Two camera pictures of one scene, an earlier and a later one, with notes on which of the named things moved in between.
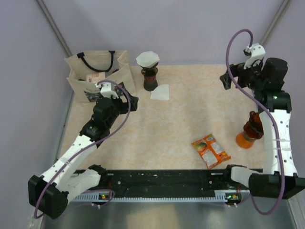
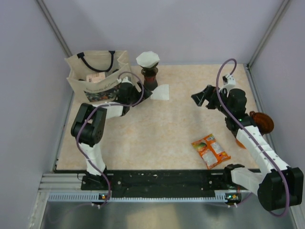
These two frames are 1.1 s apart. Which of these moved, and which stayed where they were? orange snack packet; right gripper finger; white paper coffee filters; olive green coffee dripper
Moved: right gripper finger
Stayed: orange snack packet; white paper coffee filters; olive green coffee dripper
